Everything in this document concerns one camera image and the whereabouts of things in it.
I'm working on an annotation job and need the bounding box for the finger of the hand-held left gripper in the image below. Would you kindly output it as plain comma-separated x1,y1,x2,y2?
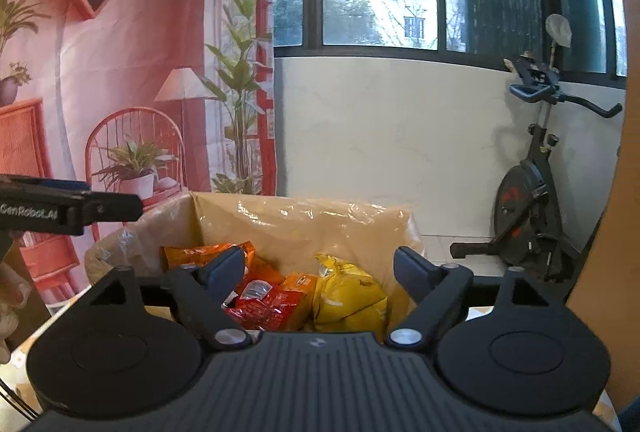
80,191,145,227
29,178,91,193

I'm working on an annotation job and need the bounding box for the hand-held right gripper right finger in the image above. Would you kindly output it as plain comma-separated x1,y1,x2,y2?
382,247,558,355

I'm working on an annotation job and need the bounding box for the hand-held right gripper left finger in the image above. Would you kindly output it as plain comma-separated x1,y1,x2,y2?
85,246,253,354

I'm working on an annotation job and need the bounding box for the large orange snack bag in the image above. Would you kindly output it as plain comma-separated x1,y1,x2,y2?
160,242,286,295

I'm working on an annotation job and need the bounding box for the yellow snack bag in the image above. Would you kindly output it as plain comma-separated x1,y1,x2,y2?
312,253,390,335

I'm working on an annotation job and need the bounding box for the brown cardboard box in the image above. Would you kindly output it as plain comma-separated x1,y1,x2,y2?
85,192,426,343

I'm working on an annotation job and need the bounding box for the person's left hand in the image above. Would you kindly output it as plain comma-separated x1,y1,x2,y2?
0,257,28,365

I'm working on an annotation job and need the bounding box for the red snack packet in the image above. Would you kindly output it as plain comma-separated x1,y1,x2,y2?
222,279,301,332

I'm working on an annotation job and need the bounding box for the small orange snack packet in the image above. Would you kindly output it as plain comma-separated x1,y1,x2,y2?
280,273,319,330

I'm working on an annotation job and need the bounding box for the black exercise bike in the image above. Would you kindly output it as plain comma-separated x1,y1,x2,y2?
450,54,626,283

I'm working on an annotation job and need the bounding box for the printed red backdrop cloth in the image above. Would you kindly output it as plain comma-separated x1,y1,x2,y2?
0,0,278,307

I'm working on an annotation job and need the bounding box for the brown wooden board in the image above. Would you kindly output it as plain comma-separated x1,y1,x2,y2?
565,0,640,413

